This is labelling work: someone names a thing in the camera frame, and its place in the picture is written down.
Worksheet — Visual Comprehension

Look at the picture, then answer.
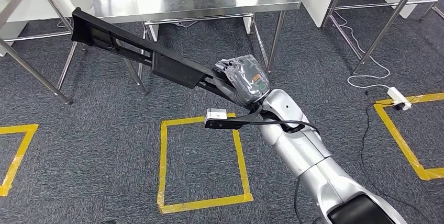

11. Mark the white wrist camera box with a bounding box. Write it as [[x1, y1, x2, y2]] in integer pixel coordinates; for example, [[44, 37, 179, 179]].
[[205, 108, 229, 122]]

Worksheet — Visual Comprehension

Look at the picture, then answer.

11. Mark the long black plastic part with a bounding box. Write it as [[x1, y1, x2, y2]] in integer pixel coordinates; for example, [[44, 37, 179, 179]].
[[71, 7, 237, 104]]

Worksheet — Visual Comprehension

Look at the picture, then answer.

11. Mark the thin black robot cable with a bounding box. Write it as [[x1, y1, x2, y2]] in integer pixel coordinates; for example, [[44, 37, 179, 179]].
[[294, 177, 321, 224]]

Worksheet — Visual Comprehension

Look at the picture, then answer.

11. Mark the yellow floor tape square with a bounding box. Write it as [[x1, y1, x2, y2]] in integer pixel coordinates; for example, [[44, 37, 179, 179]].
[[373, 92, 444, 182], [0, 124, 39, 197]]

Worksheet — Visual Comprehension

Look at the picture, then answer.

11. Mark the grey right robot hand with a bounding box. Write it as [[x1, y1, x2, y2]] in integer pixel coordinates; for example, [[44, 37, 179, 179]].
[[214, 54, 271, 107]]

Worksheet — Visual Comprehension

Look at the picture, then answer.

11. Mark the white power cable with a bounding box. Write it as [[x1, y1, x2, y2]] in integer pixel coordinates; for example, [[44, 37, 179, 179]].
[[332, 10, 392, 90]]

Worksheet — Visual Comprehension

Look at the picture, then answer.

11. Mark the white power strip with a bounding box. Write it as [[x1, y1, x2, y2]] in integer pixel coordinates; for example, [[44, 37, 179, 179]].
[[387, 86, 413, 111]]

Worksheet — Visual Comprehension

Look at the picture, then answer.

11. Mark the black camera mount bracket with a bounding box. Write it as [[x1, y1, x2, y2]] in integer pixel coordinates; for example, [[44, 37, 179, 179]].
[[204, 104, 270, 130]]

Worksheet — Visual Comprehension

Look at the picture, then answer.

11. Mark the black camera cable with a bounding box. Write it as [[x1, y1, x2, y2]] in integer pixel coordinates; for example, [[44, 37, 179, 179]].
[[248, 119, 320, 135]]

